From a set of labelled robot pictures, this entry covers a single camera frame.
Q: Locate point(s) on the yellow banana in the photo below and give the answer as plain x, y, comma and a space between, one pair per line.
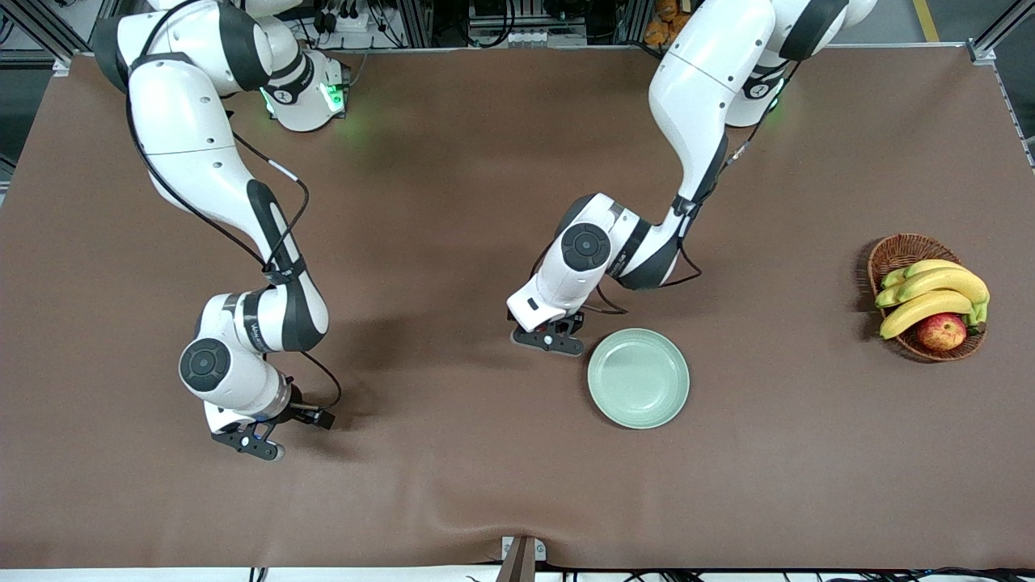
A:
930, 265
946, 280
922, 309

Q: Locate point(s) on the orange bread rolls pile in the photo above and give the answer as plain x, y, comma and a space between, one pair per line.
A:
659, 32

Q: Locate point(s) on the red apple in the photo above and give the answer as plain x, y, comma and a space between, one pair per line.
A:
942, 333

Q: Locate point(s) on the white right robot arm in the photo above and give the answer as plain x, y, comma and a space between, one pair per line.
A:
186, 121

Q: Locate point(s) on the grey mounting bar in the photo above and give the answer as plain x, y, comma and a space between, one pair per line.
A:
517, 566

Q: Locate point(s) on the white power strip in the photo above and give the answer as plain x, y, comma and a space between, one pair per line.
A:
348, 23

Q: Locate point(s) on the brown wicker basket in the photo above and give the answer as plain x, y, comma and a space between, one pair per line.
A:
901, 252

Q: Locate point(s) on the white metal bracket plate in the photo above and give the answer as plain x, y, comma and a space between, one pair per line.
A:
541, 550

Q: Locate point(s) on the aluminium corner frame post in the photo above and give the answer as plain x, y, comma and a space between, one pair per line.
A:
61, 66
981, 51

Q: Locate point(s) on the pale green round plate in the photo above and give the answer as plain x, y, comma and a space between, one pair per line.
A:
639, 378

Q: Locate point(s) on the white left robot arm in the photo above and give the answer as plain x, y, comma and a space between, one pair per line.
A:
703, 97

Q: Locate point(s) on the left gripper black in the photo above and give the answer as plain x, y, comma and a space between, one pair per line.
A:
572, 322

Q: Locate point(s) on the white terminal block row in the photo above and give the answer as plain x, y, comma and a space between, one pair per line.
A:
534, 37

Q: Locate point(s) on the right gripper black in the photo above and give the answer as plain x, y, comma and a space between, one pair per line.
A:
296, 413

